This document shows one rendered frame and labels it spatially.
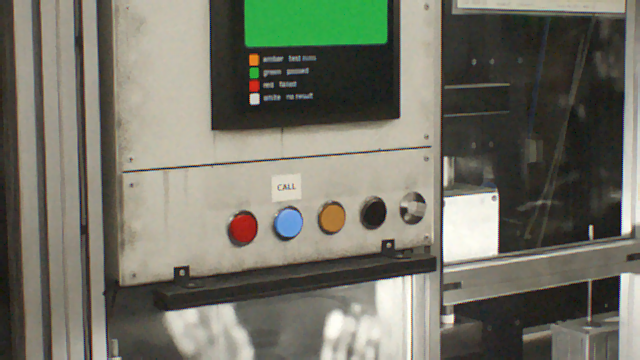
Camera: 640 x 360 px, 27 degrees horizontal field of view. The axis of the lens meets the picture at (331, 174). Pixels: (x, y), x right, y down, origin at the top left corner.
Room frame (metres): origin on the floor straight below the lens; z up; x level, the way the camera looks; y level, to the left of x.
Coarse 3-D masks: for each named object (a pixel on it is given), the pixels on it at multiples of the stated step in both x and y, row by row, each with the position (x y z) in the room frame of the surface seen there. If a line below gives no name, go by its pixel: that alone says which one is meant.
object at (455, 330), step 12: (444, 312) 1.90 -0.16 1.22; (444, 324) 1.89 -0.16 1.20; (456, 324) 1.89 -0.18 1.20; (468, 324) 1.89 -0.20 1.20; (480, 324) 1.90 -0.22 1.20; (444, 336) 1.87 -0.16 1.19; (456, 336) 1.88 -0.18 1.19; (468, 336) 1.89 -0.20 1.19; (480, 336) 1.90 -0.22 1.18; (444, 348) 1.87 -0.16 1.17; (456, 348) 1.88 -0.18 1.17; (468, 348) 1.89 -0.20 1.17; (480, 348) 1.90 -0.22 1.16
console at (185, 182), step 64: (128, 0) 1.38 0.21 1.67; (192, 0) 1.42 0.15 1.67; (128, 64) 1.38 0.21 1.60; (192, 64) 1.42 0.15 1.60; (128, 128) 1.38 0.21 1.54; (192, 128) 1.42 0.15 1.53; (256, 128) 1.46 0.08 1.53; (320, 128) 1.51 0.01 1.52; (384, 128) 1.57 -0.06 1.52; (128, 192) 1.37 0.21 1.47; (192, 192) 1.42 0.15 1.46; (256, 192) 1.46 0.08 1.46; (320, 192) 1.51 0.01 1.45; (384, 192) 1.57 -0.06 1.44; (128, 256) 1.37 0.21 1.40; (192, 256) 1.42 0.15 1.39; (256, 256) 1.46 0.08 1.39; (320, 256) 1.51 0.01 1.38
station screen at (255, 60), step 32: (256, 64) 1.44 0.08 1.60; (288, 64) 1.46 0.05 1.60; (320, 64) 1.49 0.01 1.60; (352, 64) 1.51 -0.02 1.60; (384, 64) 1.54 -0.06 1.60; (256, 96) 1.44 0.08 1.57; (288, 96) 1.46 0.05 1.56; (320, 96) 1.49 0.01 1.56; (352, 96) 1.51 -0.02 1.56; (384, 96) 1.54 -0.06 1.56
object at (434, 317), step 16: (432, 272) 1.62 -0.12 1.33; (416, 288) 1.61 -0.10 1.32; (432, 288) 1.62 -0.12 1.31; (624, 288) 1.87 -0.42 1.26; (416, 304) 1.61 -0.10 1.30; (432, 304) 1.62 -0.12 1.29; (624, 304) 1.87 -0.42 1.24; (416, 320) 1.61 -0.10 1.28; (432, 320) 1.62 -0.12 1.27; (624, 320) 1.87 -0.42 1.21; (416, 336) 1.61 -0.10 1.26; (432, 336) 1.62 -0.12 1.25; (624, 336) 1.87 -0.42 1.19; (416, 352) 1.61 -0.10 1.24; (432, 352) 1.62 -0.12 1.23; (624, 352) 1.87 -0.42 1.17
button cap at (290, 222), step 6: (288, 210) 1.48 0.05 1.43; (282, 216) 1.47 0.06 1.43; (288, 216) 1.48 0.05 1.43; (294, 216) 1.48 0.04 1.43; (300, 216) 1.49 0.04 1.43; (282, 222) 1.47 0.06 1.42; (288, 222) 1.48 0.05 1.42; (294, 222) 1.48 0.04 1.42; (300, 222) 1.49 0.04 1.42; (282, 228) 1.47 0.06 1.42; (288, 228) 1.48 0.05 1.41; (294, 228) 1.48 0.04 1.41; (300, 228) 1.49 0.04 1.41; (288, 234) 1.48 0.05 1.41; (294, 234) 1.48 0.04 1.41
